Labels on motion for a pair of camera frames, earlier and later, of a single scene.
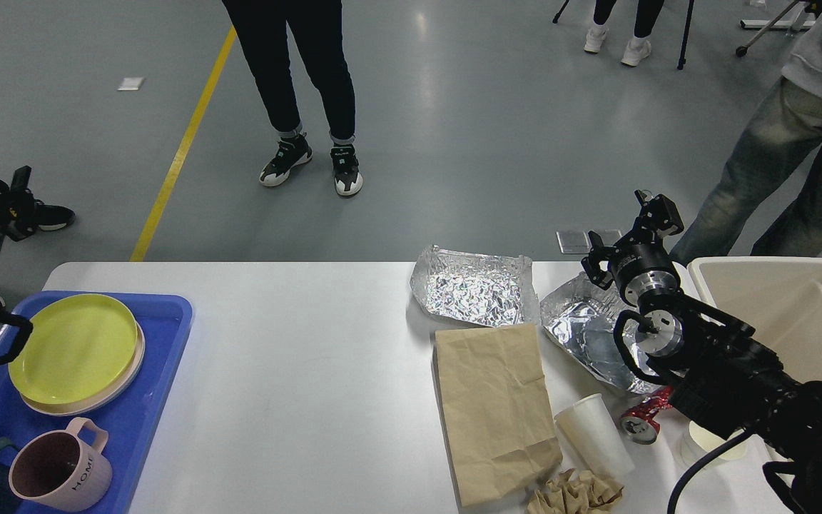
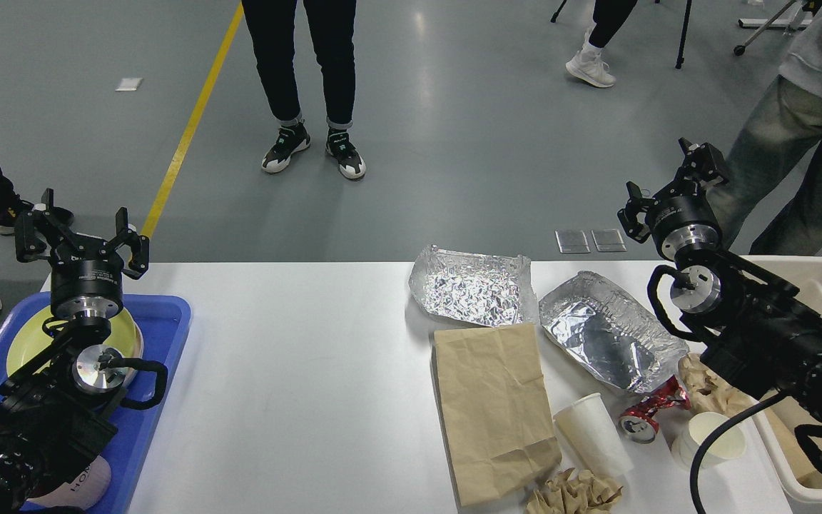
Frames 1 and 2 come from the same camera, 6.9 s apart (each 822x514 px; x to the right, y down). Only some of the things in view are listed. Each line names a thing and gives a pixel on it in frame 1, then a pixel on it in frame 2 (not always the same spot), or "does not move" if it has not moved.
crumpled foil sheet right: [579, 315] does not move
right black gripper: [640, 262] -> [682, 220]
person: [647, 13] -> [589, 66]
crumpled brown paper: [584, 492] does not move
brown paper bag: [496, 412] does not move
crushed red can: [639, 423] does not move
